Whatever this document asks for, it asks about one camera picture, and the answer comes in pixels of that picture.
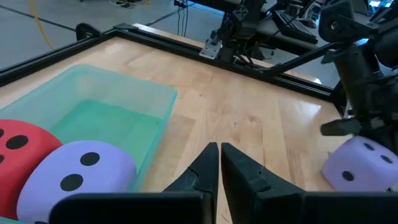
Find black keyboard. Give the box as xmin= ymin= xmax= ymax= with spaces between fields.
xmin=273 ymin=9 xmax=318 ymax=44

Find large red foam die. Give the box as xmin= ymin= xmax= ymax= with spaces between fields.
xmin=0 ymin=119 xmax=63 ymax=220

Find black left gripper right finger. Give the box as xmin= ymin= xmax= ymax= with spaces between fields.
xmin=220 ymin=142 xmax=398 ymax=224

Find silver mounting bracket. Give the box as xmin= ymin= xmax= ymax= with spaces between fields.
xmin=198 ymin=39 xmax=222 ymax=60

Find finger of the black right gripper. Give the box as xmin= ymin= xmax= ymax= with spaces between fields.
xmin=373 ymin=124 xmax=398 ymax=155
xmin=320 ymin=118 xmax=363 ymax=137

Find teal translucent plastic bin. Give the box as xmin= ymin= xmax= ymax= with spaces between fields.
xmin=0 ymin=64 xmax=178 ymax=224

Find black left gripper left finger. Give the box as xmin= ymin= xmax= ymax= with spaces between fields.
xmin=49 ymin=142 xmax=220 ymax=224

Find large purple foam die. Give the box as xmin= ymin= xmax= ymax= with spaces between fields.
xmin=322 ymin=136 xmax=398 ymax=192
xmin=16 ymin=140 xmax=137 ymax=223

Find yellow cable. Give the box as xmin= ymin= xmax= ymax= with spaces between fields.
xmin=28 ymin=0 xmax=55 ymax=50

